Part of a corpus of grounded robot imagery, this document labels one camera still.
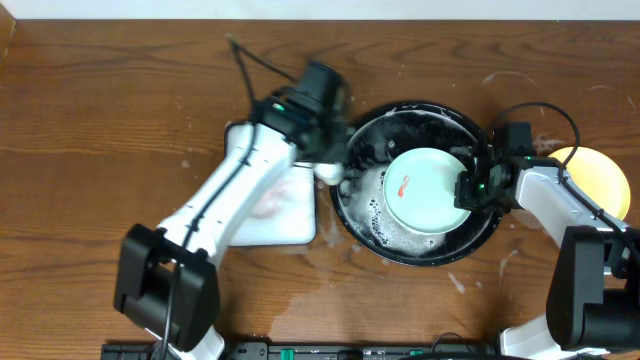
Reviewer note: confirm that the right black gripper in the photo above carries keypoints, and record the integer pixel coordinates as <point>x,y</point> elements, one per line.
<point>463,199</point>

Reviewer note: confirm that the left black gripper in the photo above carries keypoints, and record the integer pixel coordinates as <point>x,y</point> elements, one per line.
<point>329,151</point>

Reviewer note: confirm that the green foamy sponge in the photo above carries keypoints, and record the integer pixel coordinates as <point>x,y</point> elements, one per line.
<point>330,174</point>

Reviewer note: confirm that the pale green plate red stain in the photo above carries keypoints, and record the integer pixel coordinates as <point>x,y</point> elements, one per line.
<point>418,189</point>

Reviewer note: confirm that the yellow plate with red stain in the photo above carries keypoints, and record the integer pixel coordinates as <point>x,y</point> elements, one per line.
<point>600,178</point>

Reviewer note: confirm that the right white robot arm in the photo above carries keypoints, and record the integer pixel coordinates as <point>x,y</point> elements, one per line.
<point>592,307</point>

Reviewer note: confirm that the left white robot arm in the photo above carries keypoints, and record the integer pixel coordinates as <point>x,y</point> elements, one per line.
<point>167,276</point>

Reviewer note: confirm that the round black tray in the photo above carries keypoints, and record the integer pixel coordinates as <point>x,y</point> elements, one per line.
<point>382,135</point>

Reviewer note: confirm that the black tray of soap foam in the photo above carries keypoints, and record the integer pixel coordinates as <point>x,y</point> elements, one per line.
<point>270,200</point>

